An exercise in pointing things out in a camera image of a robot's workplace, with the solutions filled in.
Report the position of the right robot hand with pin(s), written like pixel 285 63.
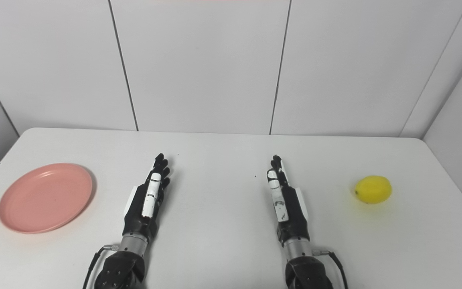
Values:
pixel 291 212

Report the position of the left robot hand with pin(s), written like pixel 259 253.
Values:
pixel 140 208

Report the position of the yellow lemon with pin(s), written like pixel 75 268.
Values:
pixel 373 189

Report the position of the pink plate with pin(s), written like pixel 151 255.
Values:
pixel 45 197

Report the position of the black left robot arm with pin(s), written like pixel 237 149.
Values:
pixel 124 265

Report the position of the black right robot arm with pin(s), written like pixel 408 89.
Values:
pixel 305 267

